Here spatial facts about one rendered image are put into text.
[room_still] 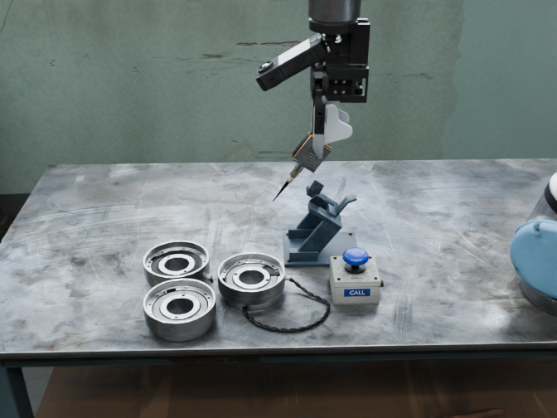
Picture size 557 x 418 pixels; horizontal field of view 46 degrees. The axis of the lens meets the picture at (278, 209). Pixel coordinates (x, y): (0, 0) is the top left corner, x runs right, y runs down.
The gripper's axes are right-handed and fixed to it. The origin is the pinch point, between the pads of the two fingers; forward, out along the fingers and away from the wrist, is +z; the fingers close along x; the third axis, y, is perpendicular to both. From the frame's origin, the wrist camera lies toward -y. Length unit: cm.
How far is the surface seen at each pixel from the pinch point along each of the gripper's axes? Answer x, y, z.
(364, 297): -15.4, 7.1, 18.2
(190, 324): -23.9, -18.3, 16.2
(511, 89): 151, 87, 45
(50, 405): -12, -46, 45
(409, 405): -12.2, 17.3, 44.7
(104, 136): 148, -75, 63
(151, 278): -12.3, -25.7, 16.7
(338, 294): -15.5, 3.2, 17.6
